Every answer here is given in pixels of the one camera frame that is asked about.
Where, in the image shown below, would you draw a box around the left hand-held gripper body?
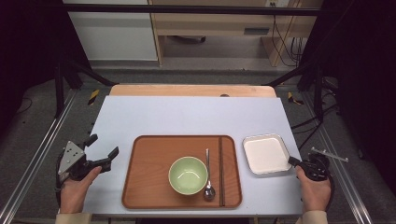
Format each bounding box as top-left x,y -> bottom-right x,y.
57,140 -> 112,184

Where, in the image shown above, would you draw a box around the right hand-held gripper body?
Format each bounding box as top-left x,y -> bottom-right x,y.
299,147 -> 349,182

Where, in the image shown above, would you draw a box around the white square plate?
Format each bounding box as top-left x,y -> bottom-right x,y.
242,133 -> 293,176

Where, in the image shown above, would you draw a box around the brown wooden tray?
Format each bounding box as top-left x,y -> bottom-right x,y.
120,134 -> 243,210

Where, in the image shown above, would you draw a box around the light green bowl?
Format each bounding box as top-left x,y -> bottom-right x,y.
168,156 -> 209,197

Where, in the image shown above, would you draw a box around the metal spoon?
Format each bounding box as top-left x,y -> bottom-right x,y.
203,147 -> 217,201

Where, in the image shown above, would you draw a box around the person's right hand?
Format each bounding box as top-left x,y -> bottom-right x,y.
295,165 -> 332,214

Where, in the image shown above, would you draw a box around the person's left hand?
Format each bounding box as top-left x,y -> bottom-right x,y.
59,166 -> 103,216

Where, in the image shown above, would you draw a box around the yellow black floor tape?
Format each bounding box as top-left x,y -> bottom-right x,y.
287,91 -> 304,105
87,89 -> 101,106

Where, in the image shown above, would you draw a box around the black metal stand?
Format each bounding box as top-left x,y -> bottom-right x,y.
53,58 -> 118,119
264,61 -> 325,121

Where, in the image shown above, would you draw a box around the black curtain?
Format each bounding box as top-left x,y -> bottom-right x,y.
0,0 -> 92,133
298,0 -> 396,195

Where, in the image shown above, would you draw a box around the white cabinet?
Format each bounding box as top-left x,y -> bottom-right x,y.
63,0 -> 159,62

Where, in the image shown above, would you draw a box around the light wooden desk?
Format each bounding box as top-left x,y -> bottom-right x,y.
148,0 -> 323,67

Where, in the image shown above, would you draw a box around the right hand-held gripper cable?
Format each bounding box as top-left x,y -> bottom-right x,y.
323,173 -> 336,202

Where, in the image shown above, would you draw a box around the hand-held gripper cable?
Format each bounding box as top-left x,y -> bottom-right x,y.
54,154 -> 64,207
323,173 -> 336,202

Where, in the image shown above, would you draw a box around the metal floor rail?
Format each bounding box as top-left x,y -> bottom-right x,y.
300,91 -> 374,224
0,89 -> 78,224

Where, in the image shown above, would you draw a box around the left hand-held gripper cable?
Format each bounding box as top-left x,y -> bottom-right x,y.
54,154 -> 64,207

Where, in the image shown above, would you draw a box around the black floor cable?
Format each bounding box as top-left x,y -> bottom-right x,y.
290,104 -> 341,150

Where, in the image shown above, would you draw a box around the black cables under desk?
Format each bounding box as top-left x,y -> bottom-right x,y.
272,14 -> 304,67

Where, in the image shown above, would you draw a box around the black horizontal frame bar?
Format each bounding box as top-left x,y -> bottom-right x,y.
64,4 -> 321,17

